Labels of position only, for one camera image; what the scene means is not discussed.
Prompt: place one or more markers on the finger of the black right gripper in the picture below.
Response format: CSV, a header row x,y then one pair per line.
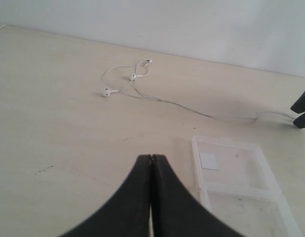
x,y
299,106
300,121

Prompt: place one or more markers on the white wired earphones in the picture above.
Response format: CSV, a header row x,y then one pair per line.
x,y
143,69

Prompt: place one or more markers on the clear plastic hinged case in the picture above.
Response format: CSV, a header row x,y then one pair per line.
x,y
238,186

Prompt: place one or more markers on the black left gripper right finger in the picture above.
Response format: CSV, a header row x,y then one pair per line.
x,y
175,212

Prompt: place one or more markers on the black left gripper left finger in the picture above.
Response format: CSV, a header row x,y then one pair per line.
x,y
126,213

